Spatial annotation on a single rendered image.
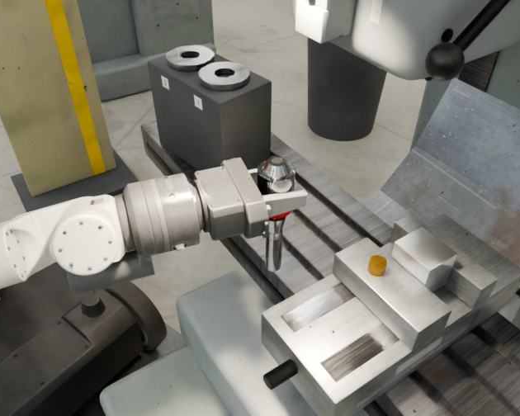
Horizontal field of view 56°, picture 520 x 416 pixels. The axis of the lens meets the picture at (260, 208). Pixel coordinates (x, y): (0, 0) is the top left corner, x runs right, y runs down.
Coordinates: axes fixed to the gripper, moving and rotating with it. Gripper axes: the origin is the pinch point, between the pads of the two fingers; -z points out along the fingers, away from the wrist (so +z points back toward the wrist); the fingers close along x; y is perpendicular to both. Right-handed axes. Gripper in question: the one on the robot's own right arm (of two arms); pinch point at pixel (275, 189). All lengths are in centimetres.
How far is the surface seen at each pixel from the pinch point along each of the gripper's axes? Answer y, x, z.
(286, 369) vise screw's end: 14.3, -16.1, 4.3
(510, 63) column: -3, 15, -48
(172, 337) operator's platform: 73, 34, 14
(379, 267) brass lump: 6.9, -10.9, -9.9
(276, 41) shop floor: 113, 296, -118
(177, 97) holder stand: 5.0, 36.4, 5.0
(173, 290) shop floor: 113, 84, 8
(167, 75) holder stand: 1.6, 38.9, 6.1
